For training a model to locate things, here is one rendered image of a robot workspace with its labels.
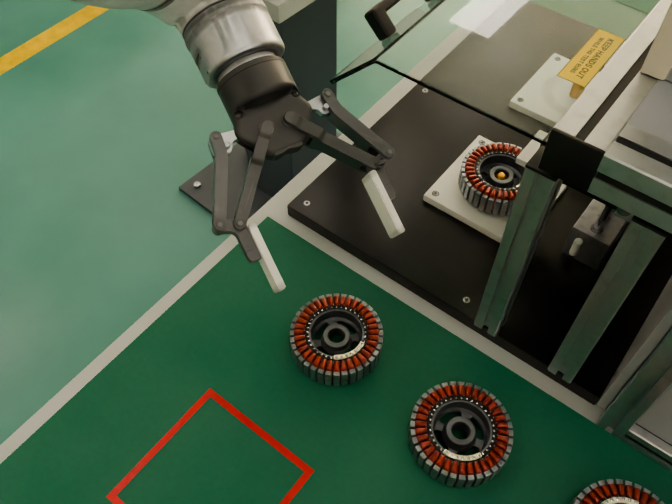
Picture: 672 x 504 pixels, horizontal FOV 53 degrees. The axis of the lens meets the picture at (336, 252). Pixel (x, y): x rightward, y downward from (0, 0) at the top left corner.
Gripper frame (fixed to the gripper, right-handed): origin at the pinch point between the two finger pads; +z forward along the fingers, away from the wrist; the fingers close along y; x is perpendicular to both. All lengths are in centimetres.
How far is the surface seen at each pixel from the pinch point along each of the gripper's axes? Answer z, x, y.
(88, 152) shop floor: -67, -147, 12
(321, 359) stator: 10.0, -13.0, 3.2
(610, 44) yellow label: -6.8, 9.9, -32.6
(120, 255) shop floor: -30, -126, 17
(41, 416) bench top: 1.8, -22.0, 34.0
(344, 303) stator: 5.5, -15.5, -2.9
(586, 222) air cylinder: 9.7, -8.5, -34.3
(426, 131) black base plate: -12.1, -27.1, -29.9
